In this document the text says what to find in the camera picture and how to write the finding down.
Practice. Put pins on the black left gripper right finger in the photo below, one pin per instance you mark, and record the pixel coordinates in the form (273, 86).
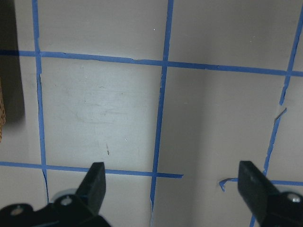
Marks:
(270, 206)

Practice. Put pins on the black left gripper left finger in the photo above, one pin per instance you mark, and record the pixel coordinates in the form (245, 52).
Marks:
(92, 189)

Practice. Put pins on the brown wicker basket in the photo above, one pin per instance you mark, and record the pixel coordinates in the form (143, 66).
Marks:
(2, 113)

